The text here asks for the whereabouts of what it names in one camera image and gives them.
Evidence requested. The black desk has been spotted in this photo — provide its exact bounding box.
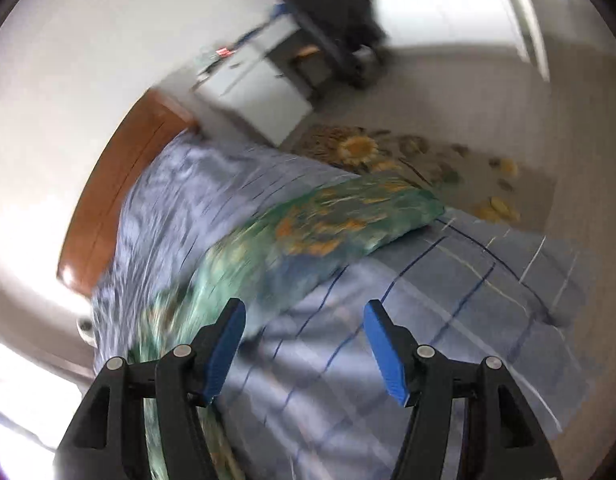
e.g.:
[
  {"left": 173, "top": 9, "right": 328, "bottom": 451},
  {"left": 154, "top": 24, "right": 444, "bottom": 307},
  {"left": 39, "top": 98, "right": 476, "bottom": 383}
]
[{"left": 253, "top": 0, "right": 389, "bottom": 91}]

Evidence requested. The green floral garment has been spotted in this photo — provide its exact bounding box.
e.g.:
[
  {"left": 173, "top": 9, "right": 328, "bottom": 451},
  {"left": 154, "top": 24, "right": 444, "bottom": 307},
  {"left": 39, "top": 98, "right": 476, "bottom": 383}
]
[{"left": 128, "top": 170, "right": 446, "bottom": 480}]

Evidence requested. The white door frame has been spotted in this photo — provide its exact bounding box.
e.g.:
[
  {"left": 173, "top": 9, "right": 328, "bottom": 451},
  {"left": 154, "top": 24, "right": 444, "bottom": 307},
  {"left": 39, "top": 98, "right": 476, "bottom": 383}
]
[{"left": 493, "top": 0, "right": 549, "bottom": 81}]

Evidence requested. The white cabinet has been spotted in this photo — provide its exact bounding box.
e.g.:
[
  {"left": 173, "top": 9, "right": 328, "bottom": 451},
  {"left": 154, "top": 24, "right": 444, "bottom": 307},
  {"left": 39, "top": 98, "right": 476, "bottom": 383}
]
[{"left": 190, "top": 25, "right": 314, "bottom": 146}]

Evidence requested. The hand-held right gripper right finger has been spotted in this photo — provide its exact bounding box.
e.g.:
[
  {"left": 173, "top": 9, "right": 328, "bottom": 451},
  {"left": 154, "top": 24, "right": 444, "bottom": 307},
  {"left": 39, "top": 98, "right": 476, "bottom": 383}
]
[{"left": 364, "top": 299, "right": 564, "bottom": 480}]

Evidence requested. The wooden headboard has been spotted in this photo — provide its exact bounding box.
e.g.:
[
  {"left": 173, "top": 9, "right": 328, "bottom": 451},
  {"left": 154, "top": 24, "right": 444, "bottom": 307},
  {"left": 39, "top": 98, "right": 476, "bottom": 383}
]
[{"left": 57, "top": 89, "right": 201, "bottom": 295}]

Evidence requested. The sunflower floor rug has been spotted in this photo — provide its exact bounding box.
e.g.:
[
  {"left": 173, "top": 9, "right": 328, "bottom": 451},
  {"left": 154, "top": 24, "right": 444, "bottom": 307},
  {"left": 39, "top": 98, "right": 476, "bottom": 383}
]
[{"left": 290, "top": 124, "right": 521, "bottom": 226}]

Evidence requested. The wooden stool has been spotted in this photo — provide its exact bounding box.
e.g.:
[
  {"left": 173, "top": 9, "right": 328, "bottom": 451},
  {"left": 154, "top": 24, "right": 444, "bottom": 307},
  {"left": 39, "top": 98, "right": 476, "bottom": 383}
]
[{"left": 287, "top": 45, "right": 339, "bottom": 103}]

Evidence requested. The blue-grey plaid blanket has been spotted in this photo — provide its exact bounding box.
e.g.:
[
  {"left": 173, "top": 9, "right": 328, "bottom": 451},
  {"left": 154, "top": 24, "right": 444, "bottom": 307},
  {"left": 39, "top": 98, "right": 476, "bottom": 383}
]
[{"left": 90, "top": 130, "right": 601, "bottom": 480}]

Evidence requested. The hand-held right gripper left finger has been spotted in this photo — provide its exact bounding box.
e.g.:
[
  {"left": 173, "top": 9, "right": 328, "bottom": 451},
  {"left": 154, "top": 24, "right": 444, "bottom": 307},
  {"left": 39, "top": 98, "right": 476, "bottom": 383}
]
[{"left": 53, "top": 298, "right": 247, "bottom": 480}]

